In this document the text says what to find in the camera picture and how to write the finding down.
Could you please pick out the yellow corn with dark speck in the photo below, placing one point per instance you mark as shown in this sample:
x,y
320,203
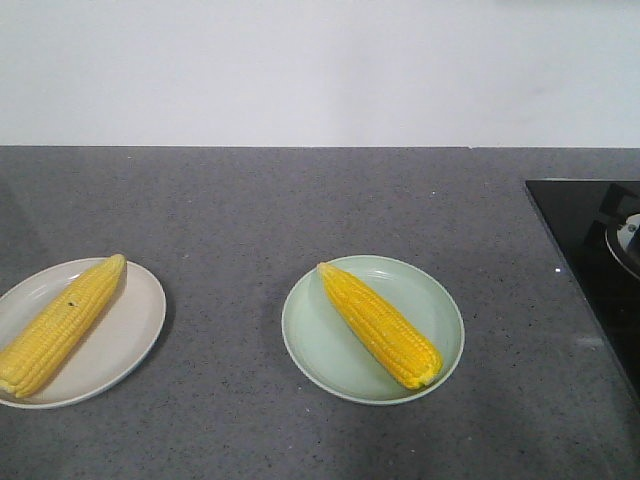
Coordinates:
x,y
32,359

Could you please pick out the black glass gas stove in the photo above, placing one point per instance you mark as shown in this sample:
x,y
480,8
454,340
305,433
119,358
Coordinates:
x,y
577,212

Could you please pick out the beige round plate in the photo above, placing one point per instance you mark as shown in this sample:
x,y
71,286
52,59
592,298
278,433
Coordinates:
x,y
116,344

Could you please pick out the light green round plate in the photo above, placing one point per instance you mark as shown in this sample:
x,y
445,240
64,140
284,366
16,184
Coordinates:
x,y
328,353

